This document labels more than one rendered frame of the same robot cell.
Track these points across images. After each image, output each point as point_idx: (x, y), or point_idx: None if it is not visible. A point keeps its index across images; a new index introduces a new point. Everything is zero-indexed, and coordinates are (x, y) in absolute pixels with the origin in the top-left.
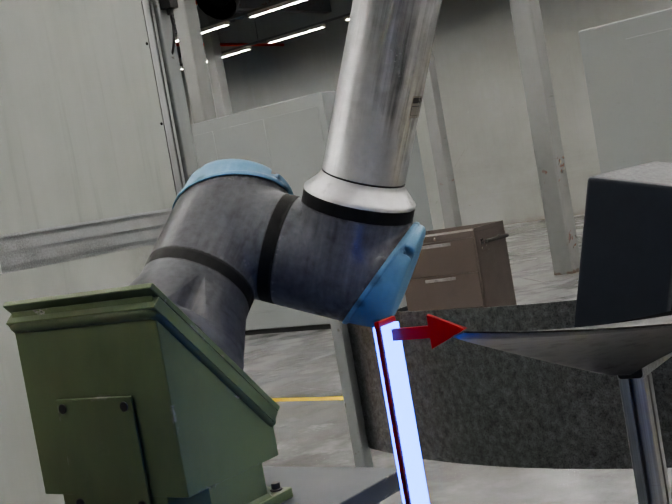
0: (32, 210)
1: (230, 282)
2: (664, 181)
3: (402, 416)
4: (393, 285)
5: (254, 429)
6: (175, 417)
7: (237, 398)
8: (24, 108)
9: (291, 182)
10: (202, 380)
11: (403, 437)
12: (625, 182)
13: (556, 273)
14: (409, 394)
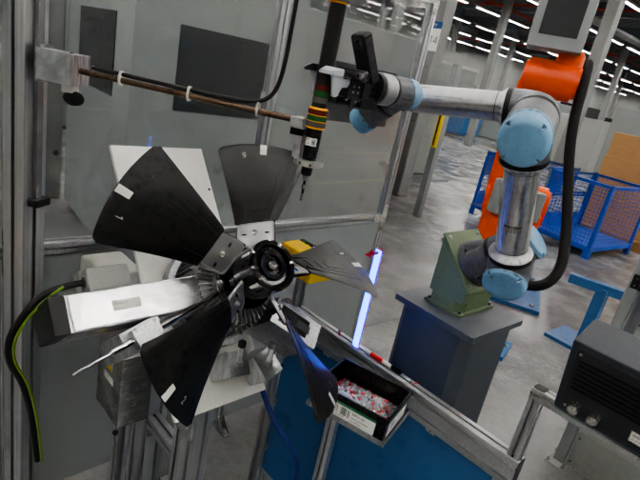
0: None
1: (484, 253)
2: (592, 340)
3: (371, 270)
4: (482, 280)
5: (457, 291)
6: (435, 268)
7: (456, 279)
8: None
9: None
10: (448, 266)
11: (370, 273)
12: (587, 327)
13: None
14: (376, 268)
